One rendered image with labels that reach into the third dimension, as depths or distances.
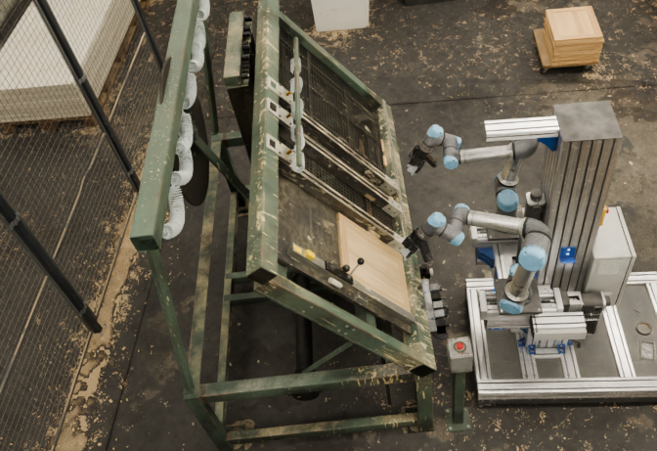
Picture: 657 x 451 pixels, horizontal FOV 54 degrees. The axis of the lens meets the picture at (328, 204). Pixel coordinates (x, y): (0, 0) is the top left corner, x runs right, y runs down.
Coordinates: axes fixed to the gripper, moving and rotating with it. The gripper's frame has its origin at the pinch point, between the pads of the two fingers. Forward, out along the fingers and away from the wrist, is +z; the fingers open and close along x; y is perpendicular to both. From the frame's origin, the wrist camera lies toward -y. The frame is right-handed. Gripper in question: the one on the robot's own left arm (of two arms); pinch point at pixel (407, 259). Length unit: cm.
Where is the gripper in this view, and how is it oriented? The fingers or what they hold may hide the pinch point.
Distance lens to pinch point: 334.2
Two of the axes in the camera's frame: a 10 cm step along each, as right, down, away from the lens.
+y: -6.6, -7.2, 2.2
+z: -4.0, 5.8, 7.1
